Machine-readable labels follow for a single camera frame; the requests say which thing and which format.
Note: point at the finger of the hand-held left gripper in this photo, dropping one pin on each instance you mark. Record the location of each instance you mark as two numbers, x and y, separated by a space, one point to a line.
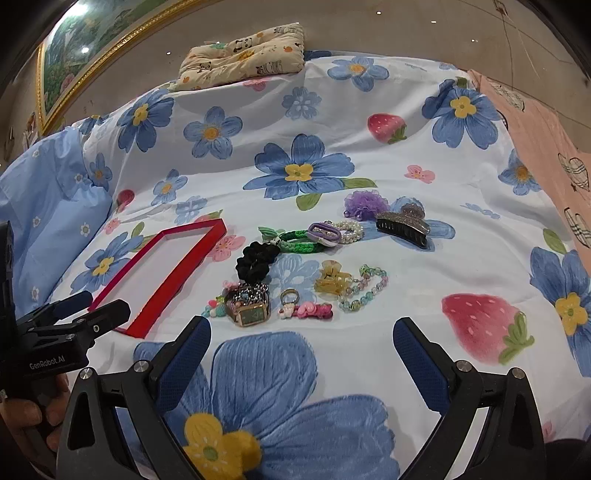
106 316
74 302

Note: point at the purple mesh scrunchie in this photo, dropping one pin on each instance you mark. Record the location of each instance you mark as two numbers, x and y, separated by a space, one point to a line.
362 204

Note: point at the cream panda print pillow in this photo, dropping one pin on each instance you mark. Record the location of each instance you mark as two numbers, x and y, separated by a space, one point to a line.
240 53

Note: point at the pink flower hair clip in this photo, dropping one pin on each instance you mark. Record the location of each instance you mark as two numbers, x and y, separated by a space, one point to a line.
309 311

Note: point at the yellow translucent hair claw clip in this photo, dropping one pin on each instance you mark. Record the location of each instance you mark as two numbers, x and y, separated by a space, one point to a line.
330 281

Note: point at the red shallow box tray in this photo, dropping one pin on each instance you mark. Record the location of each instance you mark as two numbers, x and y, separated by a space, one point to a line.
157 300

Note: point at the gold wristwatch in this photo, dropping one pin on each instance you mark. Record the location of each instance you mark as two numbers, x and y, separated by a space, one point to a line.
251 314

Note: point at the person's left hand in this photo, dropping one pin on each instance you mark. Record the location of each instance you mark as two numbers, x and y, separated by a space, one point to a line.
57 401

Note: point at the light blue flower pillow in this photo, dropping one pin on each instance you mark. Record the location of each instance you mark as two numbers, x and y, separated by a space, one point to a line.
46 203

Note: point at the black scrunchie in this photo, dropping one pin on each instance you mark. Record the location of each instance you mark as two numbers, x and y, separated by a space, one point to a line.
254 263

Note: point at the dark glitter hair claw clip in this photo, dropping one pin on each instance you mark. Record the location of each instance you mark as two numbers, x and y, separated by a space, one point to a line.
401 226

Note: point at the pink printed blanket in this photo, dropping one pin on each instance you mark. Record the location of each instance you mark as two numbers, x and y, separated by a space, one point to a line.
545 134

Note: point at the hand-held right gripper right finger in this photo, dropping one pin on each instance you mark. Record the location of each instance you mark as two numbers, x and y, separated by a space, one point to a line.
418 364

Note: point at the white floral bedsheet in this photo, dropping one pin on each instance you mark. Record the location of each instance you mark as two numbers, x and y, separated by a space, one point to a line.
351 152

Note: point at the gold framed painting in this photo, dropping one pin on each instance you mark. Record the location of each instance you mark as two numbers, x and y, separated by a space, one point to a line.
83 41

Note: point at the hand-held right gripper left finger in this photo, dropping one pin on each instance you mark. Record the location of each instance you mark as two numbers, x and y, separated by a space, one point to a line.
184 364

